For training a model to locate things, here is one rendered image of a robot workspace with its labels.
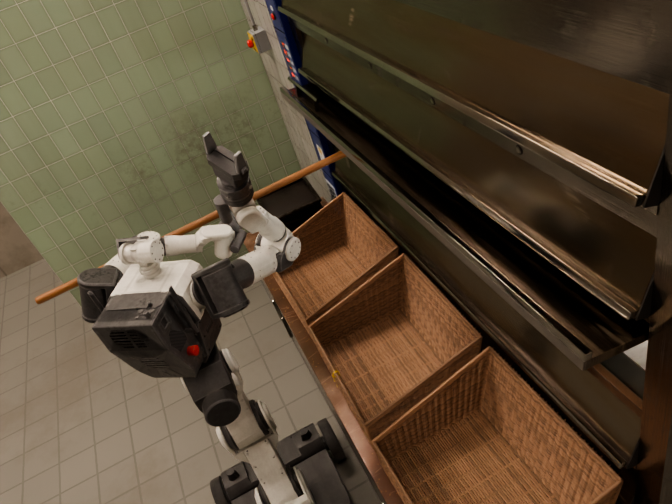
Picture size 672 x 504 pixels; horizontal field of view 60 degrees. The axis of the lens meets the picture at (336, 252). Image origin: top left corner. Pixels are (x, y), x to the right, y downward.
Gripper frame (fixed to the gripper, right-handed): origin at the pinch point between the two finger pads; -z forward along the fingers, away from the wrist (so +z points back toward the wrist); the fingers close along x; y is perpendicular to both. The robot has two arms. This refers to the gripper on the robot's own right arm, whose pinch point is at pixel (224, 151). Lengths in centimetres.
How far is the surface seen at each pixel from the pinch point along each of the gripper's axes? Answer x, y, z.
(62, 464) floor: 79, -106, 206
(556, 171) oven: -71, 26, -18
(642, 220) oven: -89, 18, -27
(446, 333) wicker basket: -58, 30, 90
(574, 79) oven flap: -67, 29, -38
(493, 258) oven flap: -67, 18, 9
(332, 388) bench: -32, -7, 110
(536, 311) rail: -82, 6, -2
